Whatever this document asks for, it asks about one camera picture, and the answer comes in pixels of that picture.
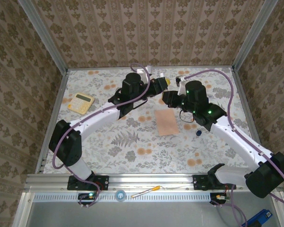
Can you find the yellow calculator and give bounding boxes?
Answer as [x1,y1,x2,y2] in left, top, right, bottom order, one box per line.
[68,92,95,115]

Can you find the floral patterned tablecloth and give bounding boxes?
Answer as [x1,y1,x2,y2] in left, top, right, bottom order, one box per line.
[43,67,264,175]

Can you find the white zip tie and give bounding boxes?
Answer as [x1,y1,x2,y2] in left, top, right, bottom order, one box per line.
[161,185,183,191]

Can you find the orange and white pen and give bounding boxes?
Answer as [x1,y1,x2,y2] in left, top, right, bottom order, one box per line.
[131,185,161,199]

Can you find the black board with coloured connectors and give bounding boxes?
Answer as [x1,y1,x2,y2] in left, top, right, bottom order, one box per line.
[209,192,229,206]

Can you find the blue white round cap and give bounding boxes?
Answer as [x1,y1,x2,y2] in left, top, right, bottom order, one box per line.
[115,189,127,201]

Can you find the black board with green light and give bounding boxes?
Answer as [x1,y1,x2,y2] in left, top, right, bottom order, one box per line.
[78,192,97,206]

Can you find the grey metal shelf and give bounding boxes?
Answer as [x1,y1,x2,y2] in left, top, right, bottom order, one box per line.
[13,191,284,227]

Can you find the blue plastic device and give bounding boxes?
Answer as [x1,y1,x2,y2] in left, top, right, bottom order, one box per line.
[239,209,273,227]

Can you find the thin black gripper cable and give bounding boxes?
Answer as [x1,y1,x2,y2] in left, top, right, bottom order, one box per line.
[179,109,195,123]
[129,100,148,111]

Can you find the aluminium table edge rail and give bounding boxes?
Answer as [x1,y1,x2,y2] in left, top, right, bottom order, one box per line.
[66,66,234,71]
[35,68,69,175]
[231,67,263,154]

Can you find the aluminium frame post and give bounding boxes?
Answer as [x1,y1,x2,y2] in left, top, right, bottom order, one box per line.
[231,0,279,70]
[17,0,69,74]

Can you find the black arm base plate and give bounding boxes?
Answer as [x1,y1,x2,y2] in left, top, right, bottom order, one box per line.
[192,174,237,191]
[67,175,109,191]

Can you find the wide aluminium frame rail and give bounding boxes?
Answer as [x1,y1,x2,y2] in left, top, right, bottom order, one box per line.
[23,173,283,192]

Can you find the slotted grey cable duct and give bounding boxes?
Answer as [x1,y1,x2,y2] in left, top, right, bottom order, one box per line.
[32,192,211,202]

